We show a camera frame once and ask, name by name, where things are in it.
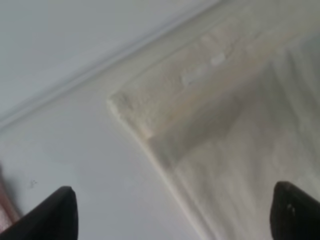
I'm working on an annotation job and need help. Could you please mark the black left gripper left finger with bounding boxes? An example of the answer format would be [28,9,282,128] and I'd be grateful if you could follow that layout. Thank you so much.
[0,186,78,240]

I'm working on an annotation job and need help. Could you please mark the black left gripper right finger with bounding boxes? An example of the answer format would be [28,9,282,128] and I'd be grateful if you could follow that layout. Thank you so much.
[269,181,320,240]

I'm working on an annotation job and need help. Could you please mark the pink terry towel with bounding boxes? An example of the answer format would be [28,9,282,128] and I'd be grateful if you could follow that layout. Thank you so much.
[0,170,20,232]

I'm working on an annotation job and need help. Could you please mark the cream white terry towel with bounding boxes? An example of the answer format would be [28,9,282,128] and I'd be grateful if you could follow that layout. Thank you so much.
[107,0,320,240]

